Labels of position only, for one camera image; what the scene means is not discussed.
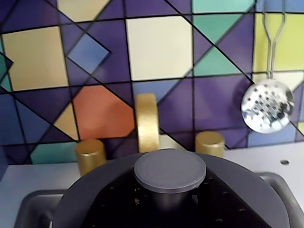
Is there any gold toy faucet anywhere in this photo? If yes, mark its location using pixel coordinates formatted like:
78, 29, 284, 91
134, 93, 161, 153

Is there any gold faucet knob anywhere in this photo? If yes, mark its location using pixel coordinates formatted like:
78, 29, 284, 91
75, 138, 106, 177
194, 131, 226, 158

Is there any light blue toy kitchen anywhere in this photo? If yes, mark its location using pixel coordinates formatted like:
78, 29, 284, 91
0, 0, 304, 228

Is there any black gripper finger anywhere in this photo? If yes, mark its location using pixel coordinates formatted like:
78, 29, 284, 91
90, 173, 155, 228
189, 175, 250, 228

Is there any gray round lid with knob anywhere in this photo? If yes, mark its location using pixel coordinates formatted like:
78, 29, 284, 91
54, 148, 296, 228

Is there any metal skimmer spoon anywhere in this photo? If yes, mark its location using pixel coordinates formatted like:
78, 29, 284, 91
240, 0, 295, 134

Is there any gray toy sink basin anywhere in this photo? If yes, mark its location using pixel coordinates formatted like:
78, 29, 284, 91
20, 171, 297, 228

